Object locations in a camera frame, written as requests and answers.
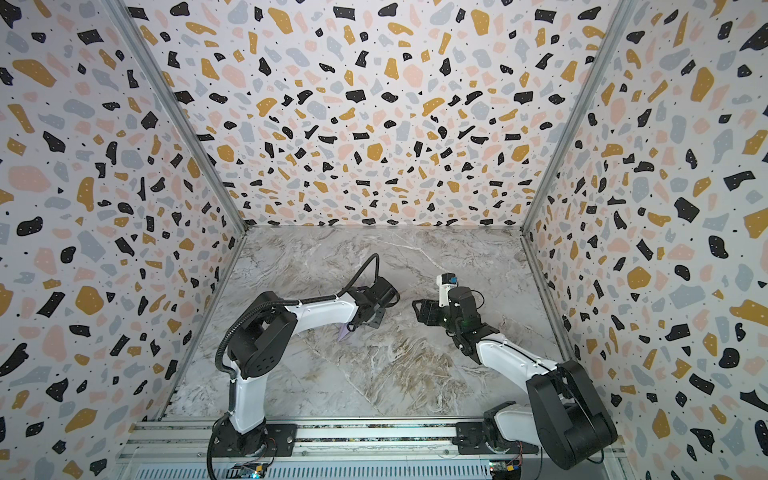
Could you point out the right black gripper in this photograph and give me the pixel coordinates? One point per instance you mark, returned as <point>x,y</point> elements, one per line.
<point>432,309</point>

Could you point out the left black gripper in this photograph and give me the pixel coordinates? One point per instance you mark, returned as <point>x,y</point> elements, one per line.
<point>377,322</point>

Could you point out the lilac square paper sheet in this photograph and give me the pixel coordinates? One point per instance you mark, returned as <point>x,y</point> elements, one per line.
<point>343,332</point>

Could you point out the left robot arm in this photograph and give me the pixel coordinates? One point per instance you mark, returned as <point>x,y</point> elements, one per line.
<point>255,343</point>

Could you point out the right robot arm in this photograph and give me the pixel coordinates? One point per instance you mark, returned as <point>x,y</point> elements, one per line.
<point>564,417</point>

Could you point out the right circuit board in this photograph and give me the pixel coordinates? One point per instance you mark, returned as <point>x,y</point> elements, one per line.
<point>505,469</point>

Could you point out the circuit board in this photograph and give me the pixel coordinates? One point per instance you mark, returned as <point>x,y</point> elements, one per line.
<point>250,470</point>
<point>505,469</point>

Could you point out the left circuit board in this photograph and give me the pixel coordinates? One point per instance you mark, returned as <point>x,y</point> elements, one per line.
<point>250,470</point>

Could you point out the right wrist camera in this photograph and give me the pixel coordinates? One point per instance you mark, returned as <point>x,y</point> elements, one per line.
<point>445,282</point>

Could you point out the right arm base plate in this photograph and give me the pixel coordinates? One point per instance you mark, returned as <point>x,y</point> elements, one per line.
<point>478,438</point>

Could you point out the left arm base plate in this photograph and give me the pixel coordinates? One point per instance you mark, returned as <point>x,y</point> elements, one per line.
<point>266,440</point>

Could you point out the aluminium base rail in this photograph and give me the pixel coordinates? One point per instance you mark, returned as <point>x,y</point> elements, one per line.
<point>344,448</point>

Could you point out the right aluminium corner post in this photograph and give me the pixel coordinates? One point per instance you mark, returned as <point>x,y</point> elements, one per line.
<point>615,28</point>

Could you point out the aluminium corner post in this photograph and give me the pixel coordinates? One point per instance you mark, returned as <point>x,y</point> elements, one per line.
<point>119,14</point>
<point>615,28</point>

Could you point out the left aluminium corner post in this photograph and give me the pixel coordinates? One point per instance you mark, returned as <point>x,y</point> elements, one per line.
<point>119,14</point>

